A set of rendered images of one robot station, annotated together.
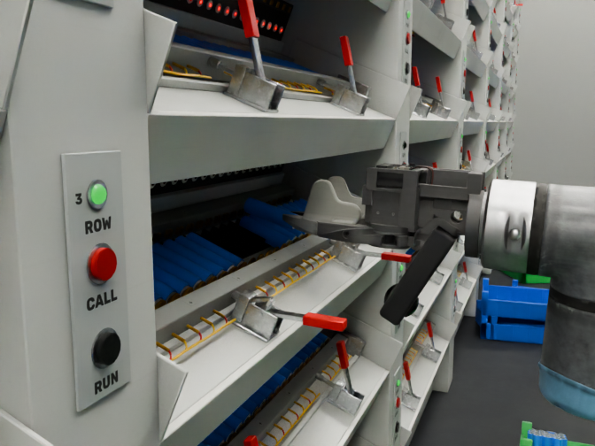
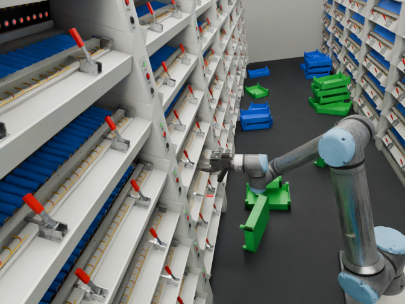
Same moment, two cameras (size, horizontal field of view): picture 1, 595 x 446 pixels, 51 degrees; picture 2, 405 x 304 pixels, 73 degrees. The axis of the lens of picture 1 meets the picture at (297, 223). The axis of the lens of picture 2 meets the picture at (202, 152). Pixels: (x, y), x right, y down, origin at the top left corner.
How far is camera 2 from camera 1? 0.88 m
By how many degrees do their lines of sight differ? 23
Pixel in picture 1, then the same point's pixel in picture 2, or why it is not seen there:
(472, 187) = (230, 158)
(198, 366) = (193, 212)
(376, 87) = (204, 116)
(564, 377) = (252, 187)
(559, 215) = (246, 164)
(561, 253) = (248, 170)
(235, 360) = (197, 207)
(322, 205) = (201, 164)
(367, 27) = not seen: hidden behind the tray
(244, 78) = (187, 164)
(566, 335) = (251, 181)
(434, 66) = not seen: hidden behind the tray
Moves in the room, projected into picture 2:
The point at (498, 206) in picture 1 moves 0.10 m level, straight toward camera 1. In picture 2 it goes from (235, 163) to (235, 176)
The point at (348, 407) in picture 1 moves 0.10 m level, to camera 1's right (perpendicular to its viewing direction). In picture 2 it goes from (213, 191) to (228, 187)
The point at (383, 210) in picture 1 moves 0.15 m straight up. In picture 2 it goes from (214, 164) to (210, 139)
